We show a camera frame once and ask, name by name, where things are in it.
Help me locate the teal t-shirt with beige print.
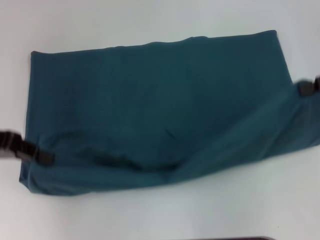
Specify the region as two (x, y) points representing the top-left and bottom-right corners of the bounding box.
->
(18, 29), (320, 197)

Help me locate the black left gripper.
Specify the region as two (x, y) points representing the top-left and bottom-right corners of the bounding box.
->
(0, 129), (56, 167)

